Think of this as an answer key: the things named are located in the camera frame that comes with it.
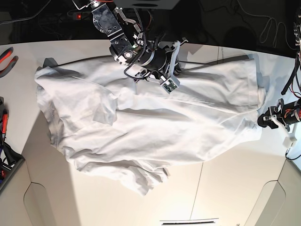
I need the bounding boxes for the orange grey pliers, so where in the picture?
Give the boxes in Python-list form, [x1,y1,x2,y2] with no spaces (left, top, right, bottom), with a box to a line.
[0,47,19,79]

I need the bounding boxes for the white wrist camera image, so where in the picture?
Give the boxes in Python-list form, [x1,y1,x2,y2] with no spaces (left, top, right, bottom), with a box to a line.
[283,137,296,149]
[160,77,180,94]

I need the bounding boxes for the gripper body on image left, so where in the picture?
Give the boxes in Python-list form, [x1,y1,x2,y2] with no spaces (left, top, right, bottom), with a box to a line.
[145,39,188,82]

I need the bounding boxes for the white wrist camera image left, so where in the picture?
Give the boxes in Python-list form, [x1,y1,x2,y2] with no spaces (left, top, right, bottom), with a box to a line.
[160,77,180,94]

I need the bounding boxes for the dark tool bag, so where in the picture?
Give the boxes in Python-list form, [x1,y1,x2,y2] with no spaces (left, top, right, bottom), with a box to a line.
[0,97,25,192]

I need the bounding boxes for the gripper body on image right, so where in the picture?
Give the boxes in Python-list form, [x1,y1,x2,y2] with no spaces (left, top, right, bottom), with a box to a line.
[264,98,298,140]

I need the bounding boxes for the power strip red light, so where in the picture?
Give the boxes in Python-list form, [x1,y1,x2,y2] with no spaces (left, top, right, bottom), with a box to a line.
[67,10,92,21]

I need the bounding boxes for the white t-shirt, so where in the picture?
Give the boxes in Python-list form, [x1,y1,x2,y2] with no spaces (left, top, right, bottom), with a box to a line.
[34,58,265,195]

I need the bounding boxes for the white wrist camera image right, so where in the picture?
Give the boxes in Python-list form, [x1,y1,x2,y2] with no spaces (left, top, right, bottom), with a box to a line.
[283,137,296,149]

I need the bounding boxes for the white vent grille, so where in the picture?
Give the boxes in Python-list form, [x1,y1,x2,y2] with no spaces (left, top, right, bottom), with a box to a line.
[159,218,219,226]

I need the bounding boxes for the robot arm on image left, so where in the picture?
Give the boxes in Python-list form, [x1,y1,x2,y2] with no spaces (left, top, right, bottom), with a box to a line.
[73,0,187,92]

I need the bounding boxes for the white base camera mount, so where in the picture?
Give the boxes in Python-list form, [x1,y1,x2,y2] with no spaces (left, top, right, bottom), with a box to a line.
[113,0,179,10]

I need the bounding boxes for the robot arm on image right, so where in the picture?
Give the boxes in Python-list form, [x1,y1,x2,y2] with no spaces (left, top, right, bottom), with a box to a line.
[257,49,301,138]

